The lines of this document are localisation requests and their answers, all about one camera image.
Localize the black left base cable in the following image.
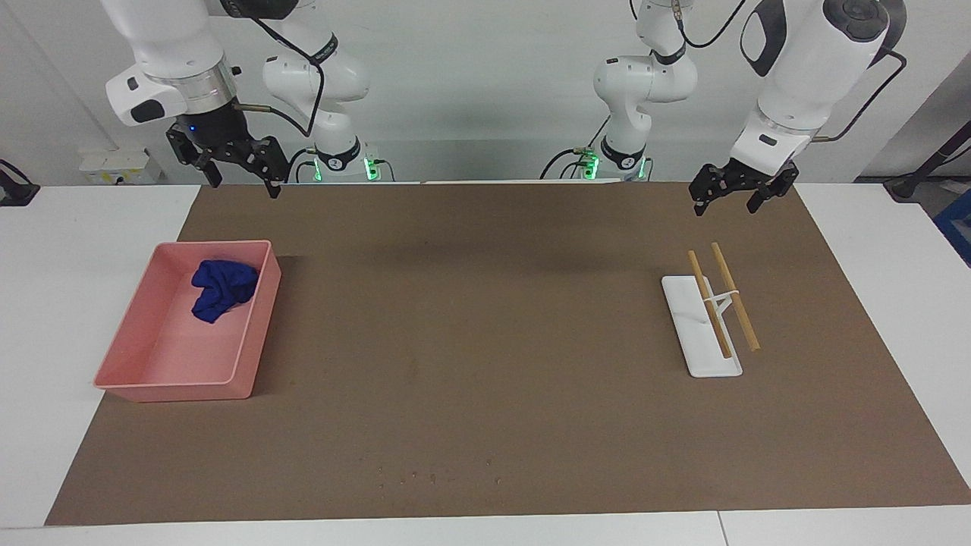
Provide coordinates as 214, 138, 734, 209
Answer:
539, 147, 600, 181

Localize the black clamp mount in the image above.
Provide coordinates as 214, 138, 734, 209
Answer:
0, 158, 41, 208

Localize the blue towel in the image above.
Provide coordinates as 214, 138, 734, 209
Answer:
190, 259, 261, 325

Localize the white wall socket box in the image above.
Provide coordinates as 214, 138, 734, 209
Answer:
78, 147, 165, 186

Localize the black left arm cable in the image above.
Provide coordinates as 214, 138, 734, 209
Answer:
670, 0, 909, 144

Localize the pink plastic bin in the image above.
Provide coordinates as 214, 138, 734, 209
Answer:
93, 239, 283, 403

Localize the blue crate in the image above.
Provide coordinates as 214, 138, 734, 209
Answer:
932, 189, 971, 268

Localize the black right base cable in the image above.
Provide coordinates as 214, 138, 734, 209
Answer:
287, 147, 321, 184

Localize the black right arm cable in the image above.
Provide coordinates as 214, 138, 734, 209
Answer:
234, 14, 328, 139

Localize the black base cable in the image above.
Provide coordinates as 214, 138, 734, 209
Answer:
287, 147, 321, 184
539, 147, 600, 181

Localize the black tripod stand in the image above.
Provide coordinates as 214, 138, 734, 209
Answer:
883, 120, 971, 203

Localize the wooden rack rod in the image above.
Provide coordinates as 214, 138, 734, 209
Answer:
687, 249, 734, 360
710, 242, 762, 353

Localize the brown table mat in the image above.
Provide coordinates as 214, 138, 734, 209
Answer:
44, 181, 971, 527

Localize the white towel rack base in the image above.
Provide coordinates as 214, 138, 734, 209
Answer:
661, 274, 743, 379

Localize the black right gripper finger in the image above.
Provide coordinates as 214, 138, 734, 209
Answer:
168, 136, 224, 189
227, 136, 291, 200

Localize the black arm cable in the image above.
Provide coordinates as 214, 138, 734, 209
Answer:
670, 0, 909, 144
234, 14, 328, 139

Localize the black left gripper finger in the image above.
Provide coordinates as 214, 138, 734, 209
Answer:
688, 162, 749, 218
746, 174, 794, 215

